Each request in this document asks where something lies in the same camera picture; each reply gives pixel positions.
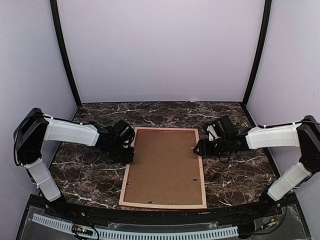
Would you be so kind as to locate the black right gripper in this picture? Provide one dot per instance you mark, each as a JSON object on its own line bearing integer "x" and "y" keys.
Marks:
{"x": 204, "y": 149}

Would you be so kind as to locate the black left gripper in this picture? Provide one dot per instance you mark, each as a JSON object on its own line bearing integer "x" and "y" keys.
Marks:
{"x": 126, "y": 159}

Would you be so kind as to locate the brown cardboard backing board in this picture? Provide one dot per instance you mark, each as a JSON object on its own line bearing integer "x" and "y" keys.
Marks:
{"x": 162, "y": 167}

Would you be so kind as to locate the red wooden picture frame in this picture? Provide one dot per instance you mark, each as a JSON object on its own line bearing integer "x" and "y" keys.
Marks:
{"x": 122, "y": 195}

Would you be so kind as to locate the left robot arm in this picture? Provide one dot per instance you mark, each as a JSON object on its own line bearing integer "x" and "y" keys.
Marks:
{"x": 39, "y": 131}

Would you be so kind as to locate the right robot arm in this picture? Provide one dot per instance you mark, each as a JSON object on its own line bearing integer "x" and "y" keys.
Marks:
{"x": 295, "y": 145}

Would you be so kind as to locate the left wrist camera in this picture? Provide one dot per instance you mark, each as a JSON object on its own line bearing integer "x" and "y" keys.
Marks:
{"x": 122, "y": 133}

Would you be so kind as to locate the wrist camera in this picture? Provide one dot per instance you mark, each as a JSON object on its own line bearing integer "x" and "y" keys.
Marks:
{"x": 220, "y": 128}
{"x": 122, "y": 133}

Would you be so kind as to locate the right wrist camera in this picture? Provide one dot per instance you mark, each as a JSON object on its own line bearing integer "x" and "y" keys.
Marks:
{"x": 220, "y": 128}

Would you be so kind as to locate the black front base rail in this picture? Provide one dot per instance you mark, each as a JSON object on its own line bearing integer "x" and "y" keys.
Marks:
{"x": 240, "y": 214}

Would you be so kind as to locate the white slotted cable duct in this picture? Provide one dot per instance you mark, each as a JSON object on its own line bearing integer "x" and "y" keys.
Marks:
{"x": 119, "y": 231}

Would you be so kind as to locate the black right enclosure post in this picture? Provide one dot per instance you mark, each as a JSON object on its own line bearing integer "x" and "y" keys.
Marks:
{"x": 258, "y": 52}

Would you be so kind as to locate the black enclosure post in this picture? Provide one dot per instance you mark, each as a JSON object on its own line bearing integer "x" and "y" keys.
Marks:
{"x": 63, "y": 52}
{"x": 258, "y": 52}

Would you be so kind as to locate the black left enclosure post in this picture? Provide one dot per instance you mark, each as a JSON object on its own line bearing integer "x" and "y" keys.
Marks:
{"x": 63, "y": 52}

